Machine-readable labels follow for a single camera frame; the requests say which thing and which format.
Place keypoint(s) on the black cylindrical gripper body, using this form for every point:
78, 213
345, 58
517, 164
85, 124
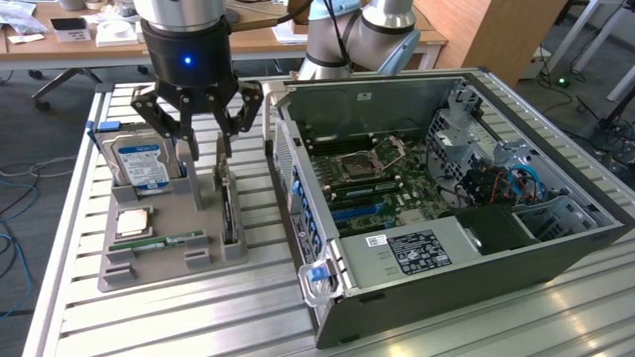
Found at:
189, 59

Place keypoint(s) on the green GPU card black cooler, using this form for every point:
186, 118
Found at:
227, 201

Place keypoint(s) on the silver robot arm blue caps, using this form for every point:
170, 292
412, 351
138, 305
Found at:
179, 11

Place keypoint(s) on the hard disk blue carrier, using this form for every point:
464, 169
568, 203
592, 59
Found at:
142, 163

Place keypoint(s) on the wooden office desk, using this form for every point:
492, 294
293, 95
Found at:
258, 44

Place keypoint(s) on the white round holder box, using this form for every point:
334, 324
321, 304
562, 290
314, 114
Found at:
117, 35

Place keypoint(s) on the white paper stack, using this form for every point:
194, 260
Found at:
285, 35

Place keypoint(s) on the white box black lid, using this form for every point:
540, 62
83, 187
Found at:
73, 33

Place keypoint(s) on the grey plastic parts rack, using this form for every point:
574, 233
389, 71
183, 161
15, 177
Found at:
169, 223

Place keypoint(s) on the grey caster chair base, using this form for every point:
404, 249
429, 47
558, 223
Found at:
55, 83

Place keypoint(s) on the grey cup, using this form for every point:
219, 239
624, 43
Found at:
73, 4

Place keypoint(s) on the CPU socket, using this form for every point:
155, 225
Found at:
356, 165

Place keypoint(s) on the silver CPU chip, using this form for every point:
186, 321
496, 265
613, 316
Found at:
133, 223

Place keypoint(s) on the beige label card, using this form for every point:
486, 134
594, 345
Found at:
25, 38

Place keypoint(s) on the clear plastic bag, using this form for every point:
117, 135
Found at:
21, 18

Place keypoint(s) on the long blue expansion slot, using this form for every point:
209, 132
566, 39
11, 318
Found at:
360, 212

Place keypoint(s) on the silver socket cover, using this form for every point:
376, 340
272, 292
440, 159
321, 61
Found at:
404, 152

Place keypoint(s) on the green motherboard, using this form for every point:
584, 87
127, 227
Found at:
412, 201

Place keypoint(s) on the blue case latch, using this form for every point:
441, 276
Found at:
318, 273

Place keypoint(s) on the silver chipset heatsink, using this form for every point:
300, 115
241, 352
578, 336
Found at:
414, 217

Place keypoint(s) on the grey power supply black label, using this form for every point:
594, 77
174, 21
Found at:
377, 260

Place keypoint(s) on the black silver PC case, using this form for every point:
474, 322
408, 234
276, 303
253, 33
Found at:
446, 297

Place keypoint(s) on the white electrical box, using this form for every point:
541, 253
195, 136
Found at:
540, 67

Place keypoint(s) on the black adapter green light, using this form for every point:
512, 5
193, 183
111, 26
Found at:
562, 81

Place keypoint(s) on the white table frame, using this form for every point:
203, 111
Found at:
598, 37

